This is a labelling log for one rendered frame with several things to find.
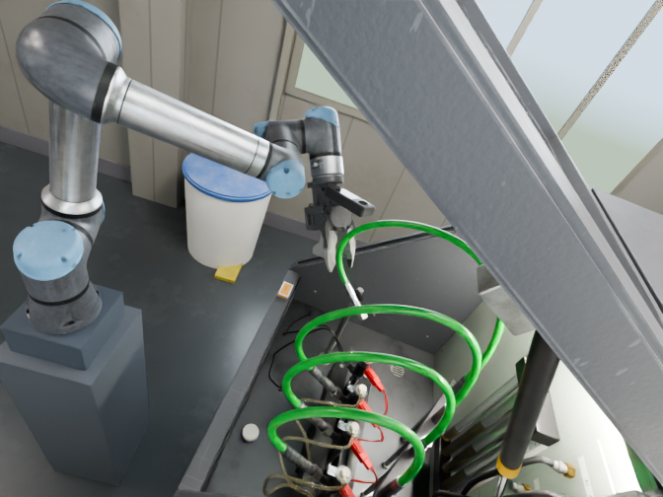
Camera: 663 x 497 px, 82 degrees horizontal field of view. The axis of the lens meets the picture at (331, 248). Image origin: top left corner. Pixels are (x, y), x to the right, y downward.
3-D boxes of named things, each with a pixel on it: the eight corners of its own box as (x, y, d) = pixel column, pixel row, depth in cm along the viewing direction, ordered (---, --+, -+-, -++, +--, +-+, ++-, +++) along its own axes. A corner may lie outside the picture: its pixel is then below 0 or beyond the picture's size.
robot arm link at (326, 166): (348, 157, 87) (325, 154, 81) (350, 177, 87) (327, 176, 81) (325, 163, 92) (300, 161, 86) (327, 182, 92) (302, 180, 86)
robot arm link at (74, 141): (30, 255, 87) (16, 1, 55) (52, 214, 97) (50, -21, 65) (91, 264, 92) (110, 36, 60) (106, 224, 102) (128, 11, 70)
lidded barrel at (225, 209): (197, 213, 261) (203, 137, 223) (268, 236, 266) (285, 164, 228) (165, 259, 225) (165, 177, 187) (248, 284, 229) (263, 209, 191)
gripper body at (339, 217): (328, 231, 94) (323, 181, 93) (354, 228, 88) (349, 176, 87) (305, 233, 88) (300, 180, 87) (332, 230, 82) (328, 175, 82)
